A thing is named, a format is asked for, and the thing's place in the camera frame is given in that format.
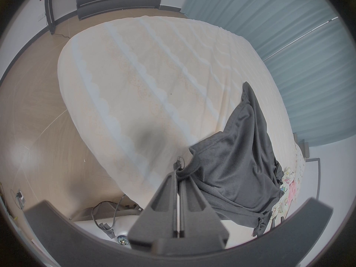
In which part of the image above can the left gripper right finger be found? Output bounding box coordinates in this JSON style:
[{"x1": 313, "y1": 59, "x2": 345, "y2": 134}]
[{"x1": 179, "y1": 177, "x2": 229, "y2": 249}]

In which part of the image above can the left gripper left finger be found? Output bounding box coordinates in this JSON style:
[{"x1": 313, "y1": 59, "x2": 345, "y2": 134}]
[{"x1": 129, "y1": 171, "x2": 178, "y2": 247}]

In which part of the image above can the black garment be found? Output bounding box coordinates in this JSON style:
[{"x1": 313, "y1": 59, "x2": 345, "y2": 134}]
[{"x1": 172, "y1": 81, "x2": 285, "y2": 236}]

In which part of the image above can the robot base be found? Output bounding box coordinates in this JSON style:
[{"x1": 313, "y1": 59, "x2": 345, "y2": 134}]
[{"x1": 71, "y1": 205, "x2": 145, "y2": 245}]

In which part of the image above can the bed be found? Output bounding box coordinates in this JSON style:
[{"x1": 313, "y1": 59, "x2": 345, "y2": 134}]
[{"x1": 57, "y1": 15, "x2": 324, "y2": 250}]

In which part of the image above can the white printed garment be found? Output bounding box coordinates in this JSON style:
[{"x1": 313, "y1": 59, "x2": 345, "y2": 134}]
[{"x1": 273, "y1": 167, "x2": 300, "y2": 229}]

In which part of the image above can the pink garment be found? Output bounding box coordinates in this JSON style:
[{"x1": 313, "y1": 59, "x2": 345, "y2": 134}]
[{"x1": 288, "y1": 181, "x2": 299, "y2": 205}]

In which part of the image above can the white printed pillow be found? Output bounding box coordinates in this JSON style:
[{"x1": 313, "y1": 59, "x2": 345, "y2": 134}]
[{"x1": 295, "y1": 142, "x2": 307, "y2": 188}]

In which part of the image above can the grey bedside table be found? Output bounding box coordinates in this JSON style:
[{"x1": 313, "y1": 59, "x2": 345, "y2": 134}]
[{"x1": 293, "y1": 132, "x2": 310, "y2": 158}]

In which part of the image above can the black cable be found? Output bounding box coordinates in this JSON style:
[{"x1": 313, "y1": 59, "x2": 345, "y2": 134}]
[{"x1": 91, "y1": 194, "x2": 127, "y2": 234}]

